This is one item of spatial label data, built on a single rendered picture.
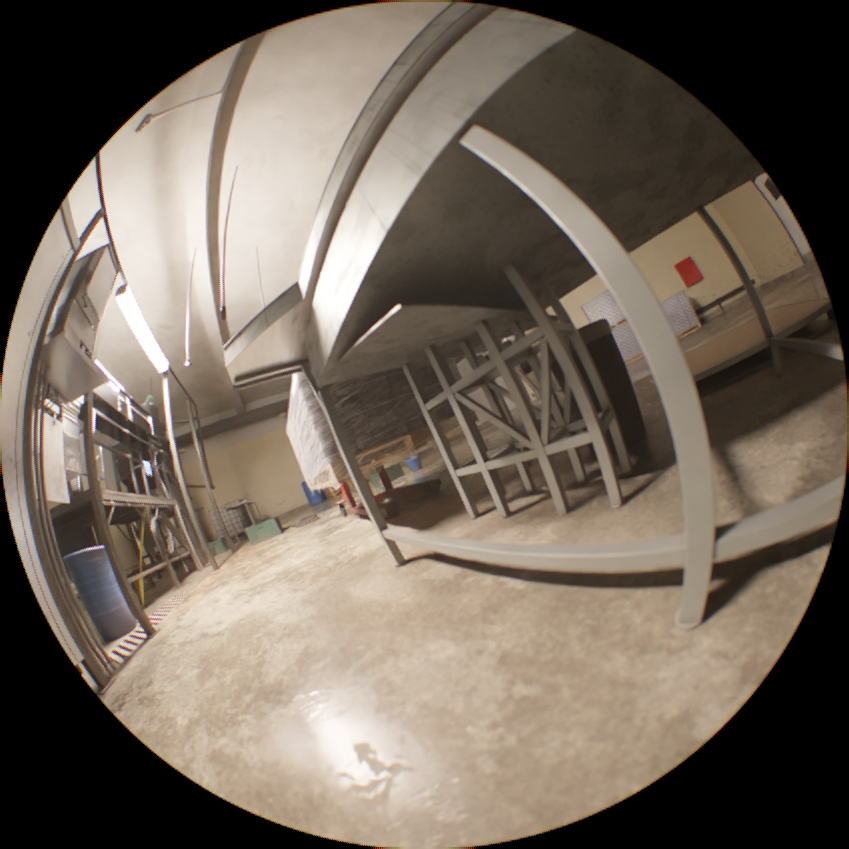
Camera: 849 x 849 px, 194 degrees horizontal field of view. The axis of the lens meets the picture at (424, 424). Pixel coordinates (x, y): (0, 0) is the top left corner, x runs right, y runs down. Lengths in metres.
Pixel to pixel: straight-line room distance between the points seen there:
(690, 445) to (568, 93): 0.54
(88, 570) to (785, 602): 2.74
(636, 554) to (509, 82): 0.67
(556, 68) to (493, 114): 0.15
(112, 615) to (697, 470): 2.59
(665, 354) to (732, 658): 0.42
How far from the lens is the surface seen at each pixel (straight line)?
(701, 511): 0.34
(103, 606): 2.37
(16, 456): 1.60
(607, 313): 7.84
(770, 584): 0.57
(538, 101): 0.53
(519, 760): 0.45
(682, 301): 7.88
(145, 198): 4.89
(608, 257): 0.29
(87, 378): 2.12
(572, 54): 0.55
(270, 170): 4.63
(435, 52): 0.71
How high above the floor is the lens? 0.43
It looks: 4 degrees up
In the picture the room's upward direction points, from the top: 24 degrees counter-clockwise
